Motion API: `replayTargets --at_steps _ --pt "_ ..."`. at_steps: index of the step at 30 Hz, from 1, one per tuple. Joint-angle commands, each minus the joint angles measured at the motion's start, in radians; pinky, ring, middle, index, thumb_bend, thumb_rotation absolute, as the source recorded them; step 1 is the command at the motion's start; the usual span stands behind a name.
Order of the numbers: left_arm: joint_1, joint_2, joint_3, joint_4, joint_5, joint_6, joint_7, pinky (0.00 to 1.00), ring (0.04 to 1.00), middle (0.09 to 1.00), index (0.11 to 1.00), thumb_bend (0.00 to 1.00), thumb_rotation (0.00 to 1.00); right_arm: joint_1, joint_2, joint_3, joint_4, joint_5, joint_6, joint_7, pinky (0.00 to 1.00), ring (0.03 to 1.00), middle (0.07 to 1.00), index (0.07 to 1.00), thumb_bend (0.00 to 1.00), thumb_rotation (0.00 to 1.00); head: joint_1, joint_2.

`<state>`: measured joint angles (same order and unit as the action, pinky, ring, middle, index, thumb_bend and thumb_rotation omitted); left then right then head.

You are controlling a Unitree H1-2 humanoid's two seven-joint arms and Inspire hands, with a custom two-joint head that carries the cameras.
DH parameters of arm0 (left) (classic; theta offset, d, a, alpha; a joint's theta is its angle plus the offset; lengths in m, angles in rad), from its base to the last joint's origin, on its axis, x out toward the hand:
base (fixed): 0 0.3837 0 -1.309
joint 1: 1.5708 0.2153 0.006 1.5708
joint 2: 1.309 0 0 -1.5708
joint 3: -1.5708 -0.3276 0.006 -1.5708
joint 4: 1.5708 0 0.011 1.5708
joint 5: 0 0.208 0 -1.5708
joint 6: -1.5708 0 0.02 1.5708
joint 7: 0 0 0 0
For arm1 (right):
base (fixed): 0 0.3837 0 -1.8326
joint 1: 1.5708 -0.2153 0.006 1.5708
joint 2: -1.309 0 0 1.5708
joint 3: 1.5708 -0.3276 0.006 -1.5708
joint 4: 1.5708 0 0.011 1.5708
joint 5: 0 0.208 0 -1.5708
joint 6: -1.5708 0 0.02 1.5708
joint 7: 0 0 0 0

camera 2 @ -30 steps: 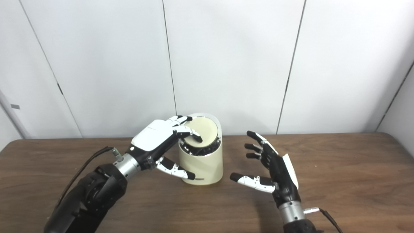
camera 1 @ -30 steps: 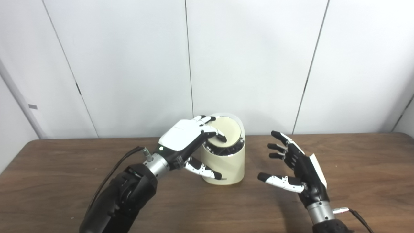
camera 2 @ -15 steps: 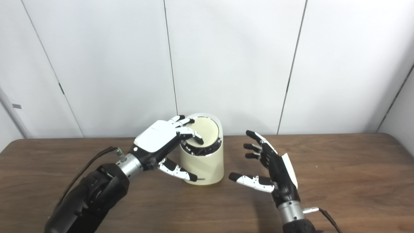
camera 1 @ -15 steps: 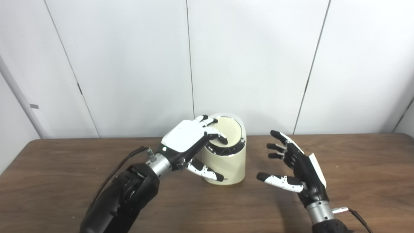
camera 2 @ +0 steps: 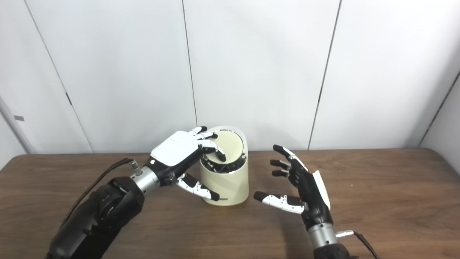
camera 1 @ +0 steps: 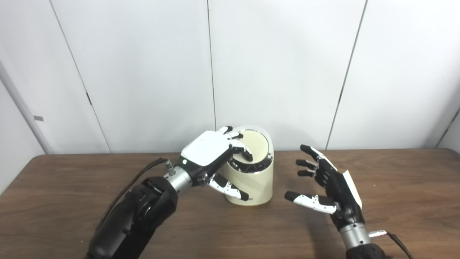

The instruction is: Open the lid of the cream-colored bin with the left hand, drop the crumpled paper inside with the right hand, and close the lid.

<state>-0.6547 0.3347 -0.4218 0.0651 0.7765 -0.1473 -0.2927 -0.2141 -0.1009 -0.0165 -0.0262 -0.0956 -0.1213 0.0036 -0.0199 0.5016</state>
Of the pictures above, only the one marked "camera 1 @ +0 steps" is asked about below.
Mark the cream-colored desktop trash bin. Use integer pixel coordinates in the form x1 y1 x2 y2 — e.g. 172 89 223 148
225 125 275 206

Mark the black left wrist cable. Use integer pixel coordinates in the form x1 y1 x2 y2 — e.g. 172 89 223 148
95 158 176 231

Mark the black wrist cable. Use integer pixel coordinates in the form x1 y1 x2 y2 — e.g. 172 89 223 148
95 158 176 231
368 230 414 259

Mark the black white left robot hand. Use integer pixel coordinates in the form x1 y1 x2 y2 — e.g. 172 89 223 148
179 126 254 201

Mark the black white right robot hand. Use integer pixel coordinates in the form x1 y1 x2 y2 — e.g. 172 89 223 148
284 144 365 232

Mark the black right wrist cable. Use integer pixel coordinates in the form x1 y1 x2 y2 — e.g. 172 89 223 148
368 230 414 259

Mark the cream round bin lid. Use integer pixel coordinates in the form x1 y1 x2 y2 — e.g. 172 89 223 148
234 129 270 164

